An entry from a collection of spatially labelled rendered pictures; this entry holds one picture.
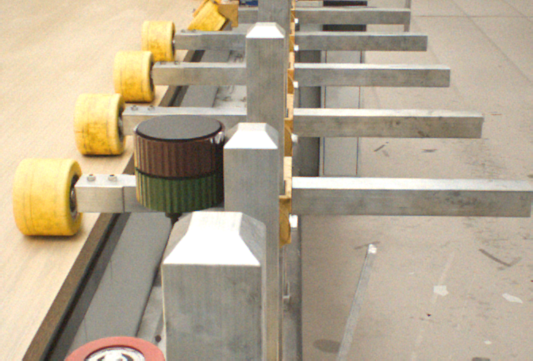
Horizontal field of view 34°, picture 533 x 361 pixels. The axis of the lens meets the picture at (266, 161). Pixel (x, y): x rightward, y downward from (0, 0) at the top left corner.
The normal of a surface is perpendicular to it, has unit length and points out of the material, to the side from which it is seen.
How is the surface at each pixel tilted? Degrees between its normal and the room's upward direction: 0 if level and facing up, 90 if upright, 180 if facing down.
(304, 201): 90
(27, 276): 0
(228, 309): 90
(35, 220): 107
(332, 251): 0
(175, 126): 0
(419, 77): 90
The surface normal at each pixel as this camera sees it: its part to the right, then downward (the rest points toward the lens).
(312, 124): -0.04, 0.34
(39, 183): -0.03, -0.33
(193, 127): 0.00, -0.94
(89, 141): -0.04, 0.55
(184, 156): 0.18, 0.34
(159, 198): -0.38, 0.32
